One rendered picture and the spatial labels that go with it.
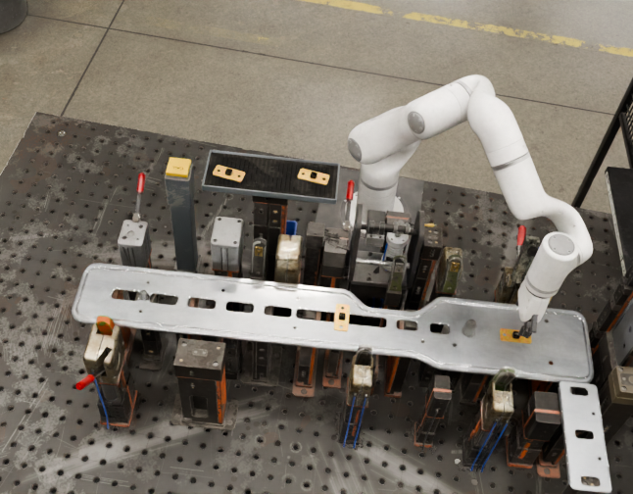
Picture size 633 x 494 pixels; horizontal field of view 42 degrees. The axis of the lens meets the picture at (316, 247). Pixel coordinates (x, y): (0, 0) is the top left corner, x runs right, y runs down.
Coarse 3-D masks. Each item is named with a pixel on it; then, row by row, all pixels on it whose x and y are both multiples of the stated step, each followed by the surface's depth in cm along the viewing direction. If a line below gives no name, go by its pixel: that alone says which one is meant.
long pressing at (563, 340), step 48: (96, 288) 219; (144, 288) 220; (192, 288) 221; (240, 288) 222; (288, 288) 223; (336, 288) 224; (240, 336) 213; (288, 336) 214; (336, 336) 215; (384, 336) 216; (432, 336) 217; (480, 336) 218; (576, 336) 220
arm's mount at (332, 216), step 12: (348, 180) 274; (408, 180) 275; (420, 180) 275; (396, 192) 272; (408, 192) 272; (420, 192) 272; (324, 204) 268; (336, 204) 268; (408, 204) 269; (420, 204) 269; (324, 216) 265; (336, 216) 266; (324, 228) 262; (360, 240) 260; (408, 240) 261; (348, 252) 259; (348, 264) 264
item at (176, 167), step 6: (174, 162) 227; (180, 162) 227; (186, 162) 227; (168, 168) 225; (174, 168) 226; (180, 168) 226; (186, 168) 226; (168, 174) 225; (174, 174) 225; (180, 174) 225; (186, 174) 224
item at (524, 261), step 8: (528, 240) 211; (536, 240) 212; (528, 248) 210; (536, 248) 209; (520, 256) 215; (528, 256) 216; (520, 264) 216; (528, 264) 217; (512, 272) 221; (520, 272) 220; (512, 280) 221
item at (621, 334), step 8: (632, 304) 209; (624, 312) 213; (632, 312) 209; (624, 320) 213; (632, 320) 208; (616, 328) 218; (624, 328) 213; (632, 328) 208; (616, 336) 218; (624, 336) 212; (632, 336) 207; (616, 344) 217; (632, 344) 207; (616, 352) 216; (624, 352) 211; (616, 360) 216; (624, 360) 210
